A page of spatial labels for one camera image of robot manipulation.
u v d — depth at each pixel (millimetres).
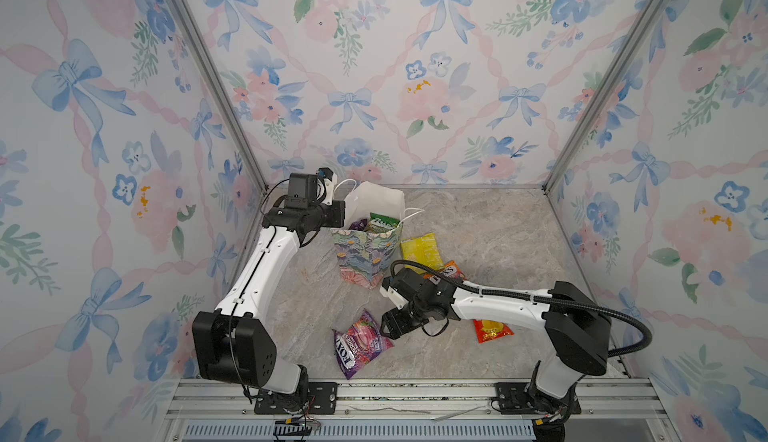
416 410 730
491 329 837
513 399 733
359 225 947
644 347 431
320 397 745
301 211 607
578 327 445
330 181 728
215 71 865
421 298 641
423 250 999
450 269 950
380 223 928
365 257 822
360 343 798
